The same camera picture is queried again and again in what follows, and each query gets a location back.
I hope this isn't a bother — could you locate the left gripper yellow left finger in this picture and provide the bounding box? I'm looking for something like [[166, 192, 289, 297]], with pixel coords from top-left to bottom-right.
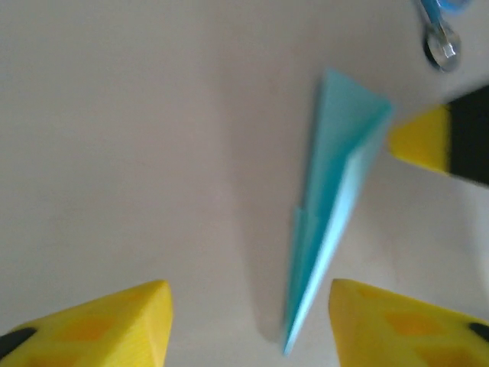
[[0, 280, 173, 367]]

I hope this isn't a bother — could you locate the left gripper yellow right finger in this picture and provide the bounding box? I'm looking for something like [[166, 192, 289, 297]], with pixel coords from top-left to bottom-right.
[[329, 278, 489, 367]]

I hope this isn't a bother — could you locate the blue stethoscope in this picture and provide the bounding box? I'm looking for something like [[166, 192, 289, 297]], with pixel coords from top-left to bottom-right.
[[412, 0, 464, 73]]

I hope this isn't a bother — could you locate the light blue paper sheet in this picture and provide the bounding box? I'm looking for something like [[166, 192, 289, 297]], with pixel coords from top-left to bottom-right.
[[281, 67, 394, 357]]

